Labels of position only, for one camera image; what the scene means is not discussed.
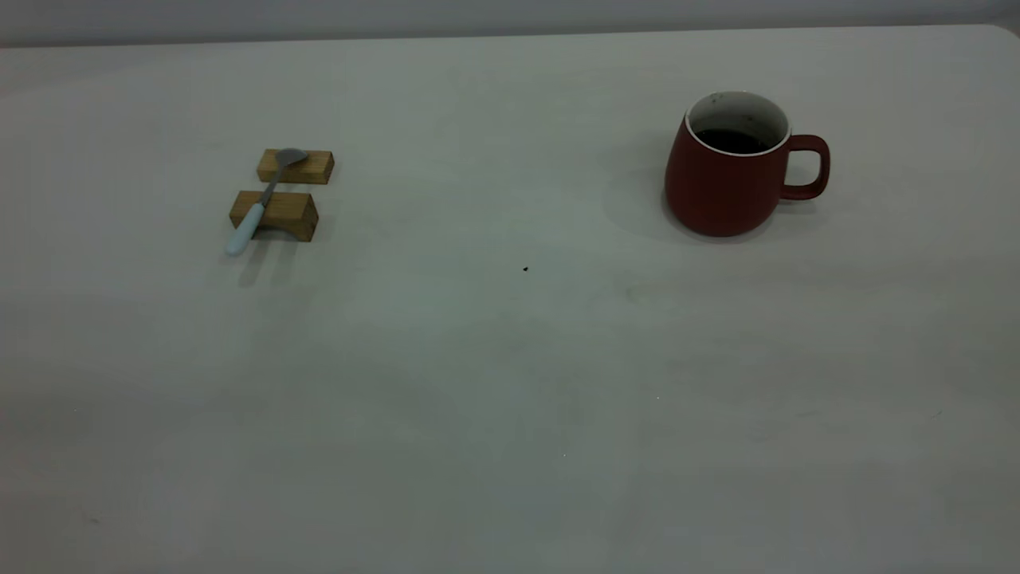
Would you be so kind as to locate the red ceramic mug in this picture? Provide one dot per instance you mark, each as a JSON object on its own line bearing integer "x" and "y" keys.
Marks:
{"x": 717, "y": 195}

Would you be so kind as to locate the dark coffee liquid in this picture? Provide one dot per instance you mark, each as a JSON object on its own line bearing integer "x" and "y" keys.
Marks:
{"x": 731, "y": 142}

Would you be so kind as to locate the flat rectangular wooden block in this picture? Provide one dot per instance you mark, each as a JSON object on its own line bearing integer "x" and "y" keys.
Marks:
{"x": 315, "y": 167}

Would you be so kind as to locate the arched wooden block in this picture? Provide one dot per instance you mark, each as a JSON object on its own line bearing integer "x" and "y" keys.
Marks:
{"x": 291, "y": 211}

